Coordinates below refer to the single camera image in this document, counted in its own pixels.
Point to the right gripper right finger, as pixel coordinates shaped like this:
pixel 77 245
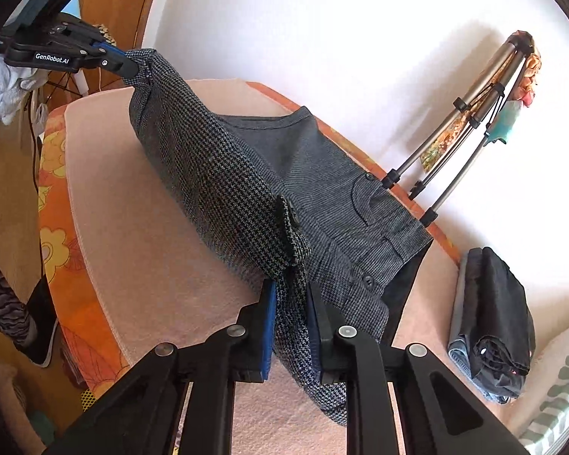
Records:
pixel 323 321

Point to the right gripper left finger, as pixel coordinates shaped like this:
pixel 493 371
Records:
pixel 253 353

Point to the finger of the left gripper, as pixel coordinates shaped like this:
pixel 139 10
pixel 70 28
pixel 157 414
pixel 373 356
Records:
pixel 113 59

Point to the grey houndstooth pants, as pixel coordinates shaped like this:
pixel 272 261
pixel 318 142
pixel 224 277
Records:
pixel 276 199

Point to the blue folded jeans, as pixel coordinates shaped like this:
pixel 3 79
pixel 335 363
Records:
pixel 474 369

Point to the orange floral bedsheet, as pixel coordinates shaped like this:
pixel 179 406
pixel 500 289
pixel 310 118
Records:
pixel 85 328

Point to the green striped white pillow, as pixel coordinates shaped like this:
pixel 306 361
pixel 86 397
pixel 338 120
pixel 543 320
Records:
pixel 543 410

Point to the folded metal tripod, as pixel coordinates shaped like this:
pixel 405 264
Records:
pixel 504 89

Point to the orange floral scarf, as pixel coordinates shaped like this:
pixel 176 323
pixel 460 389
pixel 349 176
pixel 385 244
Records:
pixel 522 95

